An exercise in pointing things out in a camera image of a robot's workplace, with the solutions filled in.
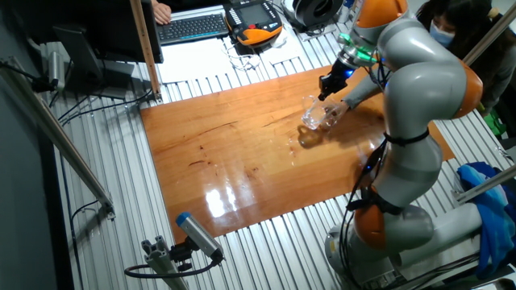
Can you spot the black computer keyboard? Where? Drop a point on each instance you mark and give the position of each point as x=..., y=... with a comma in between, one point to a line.
x=192, y=28

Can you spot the person with long dark hair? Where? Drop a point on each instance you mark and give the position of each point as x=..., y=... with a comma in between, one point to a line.
x=500, y=72

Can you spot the green plastic object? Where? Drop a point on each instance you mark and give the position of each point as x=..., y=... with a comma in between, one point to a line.
x=493, y=121

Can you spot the helper bare hand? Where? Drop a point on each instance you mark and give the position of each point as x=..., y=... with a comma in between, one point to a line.
x=342, y=110

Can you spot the glossy wooden board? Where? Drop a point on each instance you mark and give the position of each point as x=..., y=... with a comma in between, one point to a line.
x=221, y=161

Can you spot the helper forearm grey sleeve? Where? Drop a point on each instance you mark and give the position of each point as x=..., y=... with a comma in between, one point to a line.
x=363, y=90

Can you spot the grey monitor stand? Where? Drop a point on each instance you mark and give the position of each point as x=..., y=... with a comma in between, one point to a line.
x=80, y=52

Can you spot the silver camera with blue cap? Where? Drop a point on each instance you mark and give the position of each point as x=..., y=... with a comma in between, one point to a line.
x=199, y=235

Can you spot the long aluminium frame beam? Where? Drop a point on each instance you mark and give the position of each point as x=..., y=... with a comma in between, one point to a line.
x=60, y=141

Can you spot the person in face mask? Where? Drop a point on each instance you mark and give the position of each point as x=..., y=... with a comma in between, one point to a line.
x=489, y=36

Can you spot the wooden upright post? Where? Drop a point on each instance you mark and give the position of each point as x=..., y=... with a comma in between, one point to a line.
x=146, y=48

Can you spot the blue cloth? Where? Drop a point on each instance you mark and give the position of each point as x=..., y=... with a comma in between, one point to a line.
x=492, y=217

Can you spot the black round spool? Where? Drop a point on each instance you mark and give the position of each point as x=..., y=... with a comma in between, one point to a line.
x=316, y=12

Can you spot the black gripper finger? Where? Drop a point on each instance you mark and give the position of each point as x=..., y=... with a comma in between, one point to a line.
x=323, y=95
x=333, y=91

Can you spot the small white paper sheet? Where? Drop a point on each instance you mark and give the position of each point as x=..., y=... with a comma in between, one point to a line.
x=288, y=54

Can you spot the white crumpled tissue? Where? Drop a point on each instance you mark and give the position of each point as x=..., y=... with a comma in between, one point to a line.
x=279, y=39

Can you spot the large white paper sheet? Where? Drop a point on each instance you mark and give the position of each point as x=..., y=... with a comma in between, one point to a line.
x=193, y=60

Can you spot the silver can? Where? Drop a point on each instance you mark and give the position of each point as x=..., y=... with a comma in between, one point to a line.
x=344, y=12

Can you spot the short aluminium profile mount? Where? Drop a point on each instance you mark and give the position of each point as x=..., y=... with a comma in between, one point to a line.
x=161, y=262

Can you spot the short aluminium frame beam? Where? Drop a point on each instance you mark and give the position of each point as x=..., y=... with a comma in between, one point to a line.
x=488, y=183

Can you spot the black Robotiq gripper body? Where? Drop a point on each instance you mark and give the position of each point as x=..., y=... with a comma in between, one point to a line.
x=336, y=76

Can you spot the small silver camera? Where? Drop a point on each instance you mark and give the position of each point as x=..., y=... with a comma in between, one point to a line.
x=56, y=70

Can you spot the operator hand at keyboard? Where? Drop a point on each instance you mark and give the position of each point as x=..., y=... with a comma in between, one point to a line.
x=161, y=12

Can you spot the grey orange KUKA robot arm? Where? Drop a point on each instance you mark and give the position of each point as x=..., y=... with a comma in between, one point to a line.
x=423, y=80

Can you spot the black computer monitor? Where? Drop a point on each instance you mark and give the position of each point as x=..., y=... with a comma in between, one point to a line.
x=101, y=32

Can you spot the orange black teach pendant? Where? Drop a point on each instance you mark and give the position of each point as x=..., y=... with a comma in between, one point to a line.
x=254, y=24

